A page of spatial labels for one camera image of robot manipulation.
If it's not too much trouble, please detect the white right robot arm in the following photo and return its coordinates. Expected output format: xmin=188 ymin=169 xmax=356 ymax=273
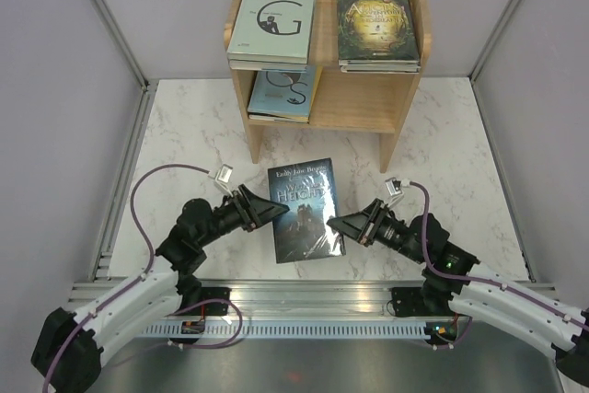
xmin=327 ymin=200 xmax=588 ymax=386

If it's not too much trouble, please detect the blue 20000 Leagues book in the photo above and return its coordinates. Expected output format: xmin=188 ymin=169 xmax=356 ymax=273
xmin=228 ymin=60 xmax=307 ymax=72

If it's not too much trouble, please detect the green Alice Wonderland book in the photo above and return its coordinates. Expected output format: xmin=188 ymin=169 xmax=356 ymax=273
xmin=336 ymin=0 xmax=421 ymax=65

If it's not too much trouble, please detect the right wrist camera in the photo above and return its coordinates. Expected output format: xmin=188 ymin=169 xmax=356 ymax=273
xmin=385 ymin=177 xmax=410 ymax=208

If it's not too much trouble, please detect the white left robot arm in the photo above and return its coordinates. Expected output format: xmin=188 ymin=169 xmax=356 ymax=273
xmin=31 ymin=185 xmax=289 ymax=392

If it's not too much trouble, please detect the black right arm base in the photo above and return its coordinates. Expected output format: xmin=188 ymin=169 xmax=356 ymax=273
xmin=387 ymin=286 xmax=455 ymax=318

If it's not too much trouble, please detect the aluminium frame post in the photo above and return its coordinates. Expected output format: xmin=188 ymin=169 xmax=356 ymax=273
xmin=63 ymin=0 xmax=151 ymax=93
xmin=468 ymin=0 xmax=551 ymax=84

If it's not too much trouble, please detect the yellow paperback book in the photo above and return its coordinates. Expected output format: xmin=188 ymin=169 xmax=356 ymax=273
xmin=248 ymin=65 xmax=324 ymax=121

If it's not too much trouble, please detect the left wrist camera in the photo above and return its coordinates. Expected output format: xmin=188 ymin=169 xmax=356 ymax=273
xmin=208 ymin=164 xmax=233 ymax=196

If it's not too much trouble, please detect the light blue paperback book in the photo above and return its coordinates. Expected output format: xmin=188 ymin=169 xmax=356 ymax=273
xmin=247 ymin=65 xmax=319 ymax=119

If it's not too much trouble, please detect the pale green Gatsby book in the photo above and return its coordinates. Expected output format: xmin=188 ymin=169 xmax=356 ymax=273
xmin=226 ymin=0 xmax=316 ymax=64

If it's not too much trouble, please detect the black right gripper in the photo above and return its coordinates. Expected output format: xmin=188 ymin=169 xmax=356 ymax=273
xmin=326 ymin=198 xmax=424 ymax=263

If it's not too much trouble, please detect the white slotted cable duct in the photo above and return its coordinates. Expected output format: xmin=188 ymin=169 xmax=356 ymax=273
xmin=139 ymin=319 xmax=450 ymax=340

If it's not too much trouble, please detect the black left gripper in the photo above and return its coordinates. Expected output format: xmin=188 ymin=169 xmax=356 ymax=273
xmin=197 ymin=183 xmax=289 ymax=247

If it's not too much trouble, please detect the dark Wuthering Heights book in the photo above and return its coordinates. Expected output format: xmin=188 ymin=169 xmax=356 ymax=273
xmin=268 ymin=158 xmax=346 ymax=264

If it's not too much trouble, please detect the right aluminium frame post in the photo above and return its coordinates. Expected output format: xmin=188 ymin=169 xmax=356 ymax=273
xmin=468 ymin=0 xmax=551 ymax=84

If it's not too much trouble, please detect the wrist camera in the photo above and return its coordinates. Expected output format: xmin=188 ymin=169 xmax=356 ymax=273
xmin=208 ymin=164 xmax=233 ymax=196
xmin=385 ymin=177 xmax=410 ymax=208

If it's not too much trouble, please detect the black Moon and Sixpence book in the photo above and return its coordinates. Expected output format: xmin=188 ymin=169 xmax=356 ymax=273
xmin=248 ymin=114 xmax=308 ymax=124

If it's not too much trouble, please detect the left aluminium frame post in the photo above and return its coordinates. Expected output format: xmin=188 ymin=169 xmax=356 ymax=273
xmin=63 ymin=0 xmax=151 ymax=93

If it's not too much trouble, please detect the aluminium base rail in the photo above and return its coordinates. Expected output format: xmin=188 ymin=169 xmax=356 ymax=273
xmin=64 ymin=279 xmax=567 ymax=320

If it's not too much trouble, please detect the wooden two-tier shelf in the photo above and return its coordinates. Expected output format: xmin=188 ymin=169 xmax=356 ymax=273
xmin=224 ymin=0 xmax=433 ymax=172

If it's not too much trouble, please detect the purple Robinson Crusoe book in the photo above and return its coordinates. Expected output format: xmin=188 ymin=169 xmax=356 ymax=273
xmin=340 ymin=61 xmax=421 ymax=74

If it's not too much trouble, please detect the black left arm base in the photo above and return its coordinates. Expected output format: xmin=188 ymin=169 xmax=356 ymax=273
xmin=179 ymin=287 xmax=231 ymax=320

